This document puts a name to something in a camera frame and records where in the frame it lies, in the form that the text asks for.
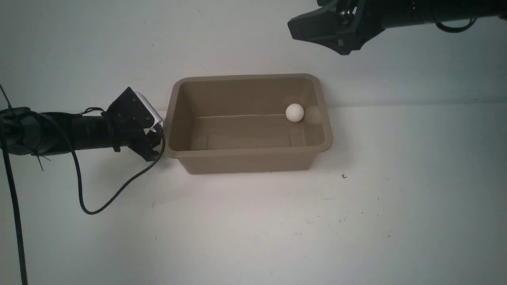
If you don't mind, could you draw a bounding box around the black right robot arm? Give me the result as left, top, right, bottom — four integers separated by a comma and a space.
288, 0, 507, 55

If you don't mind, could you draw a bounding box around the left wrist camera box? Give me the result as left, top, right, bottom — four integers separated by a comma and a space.
134, 91, 164, 129

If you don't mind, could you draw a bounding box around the white table-tennis ball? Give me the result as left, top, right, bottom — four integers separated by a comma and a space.
285, 103, 305, 123

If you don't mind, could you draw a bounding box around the black left camera cable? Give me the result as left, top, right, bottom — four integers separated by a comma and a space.
0, 83, 167, 285

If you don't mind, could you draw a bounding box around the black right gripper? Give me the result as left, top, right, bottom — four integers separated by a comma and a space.
288, 0, 385, 55

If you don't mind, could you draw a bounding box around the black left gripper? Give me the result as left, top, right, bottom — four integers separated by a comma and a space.
103, 87, 165, 162

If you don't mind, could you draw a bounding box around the tan plastic bin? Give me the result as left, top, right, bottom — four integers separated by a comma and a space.
164, 74, 334, 175

